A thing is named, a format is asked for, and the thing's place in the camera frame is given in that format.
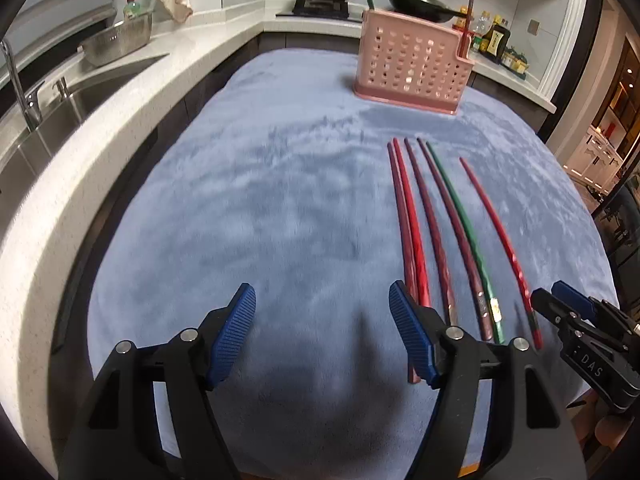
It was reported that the dark red chopstick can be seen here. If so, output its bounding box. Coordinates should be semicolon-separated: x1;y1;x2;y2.
386;141;422;385
416;138;497;341

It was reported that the bright red chopstick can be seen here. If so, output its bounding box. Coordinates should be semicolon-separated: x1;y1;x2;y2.
458;156;545;351

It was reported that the kitchen faucet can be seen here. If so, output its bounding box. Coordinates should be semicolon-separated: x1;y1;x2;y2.
1;39;42;131

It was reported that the maroon chopstick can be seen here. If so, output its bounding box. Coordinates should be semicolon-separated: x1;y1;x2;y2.
404;138;458;325

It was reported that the blue-grey fleece table mat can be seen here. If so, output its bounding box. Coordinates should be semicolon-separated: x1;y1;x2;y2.
87;49;617;479

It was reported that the small jars tray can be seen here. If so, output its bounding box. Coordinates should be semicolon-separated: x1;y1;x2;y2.
500;47;528;80

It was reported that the dark soy sauce bottle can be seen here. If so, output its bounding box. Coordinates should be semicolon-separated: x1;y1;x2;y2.
480;15;511;64

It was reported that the steel sink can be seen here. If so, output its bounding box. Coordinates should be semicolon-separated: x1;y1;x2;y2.
1;55;163;209

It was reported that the pink perforated utensil basket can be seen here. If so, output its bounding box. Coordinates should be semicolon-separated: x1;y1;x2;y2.
354;10;474;115

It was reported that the red chopstick in basket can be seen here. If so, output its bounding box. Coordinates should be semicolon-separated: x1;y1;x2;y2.
458;0;475;58

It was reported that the clear oil bottle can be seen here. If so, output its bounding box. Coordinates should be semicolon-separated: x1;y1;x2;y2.
471;11;492;52

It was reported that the steel colander bowl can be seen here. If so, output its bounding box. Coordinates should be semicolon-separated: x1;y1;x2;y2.
78;12;153;67

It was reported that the black wok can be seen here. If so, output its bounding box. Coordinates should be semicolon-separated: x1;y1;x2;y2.
388;0;466;23

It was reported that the gas stove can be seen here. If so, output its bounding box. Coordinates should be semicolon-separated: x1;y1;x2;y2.
278;0;361;23

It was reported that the green dish soap bottle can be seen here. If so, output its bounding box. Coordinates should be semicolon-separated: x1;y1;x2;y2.
122;0;142;21

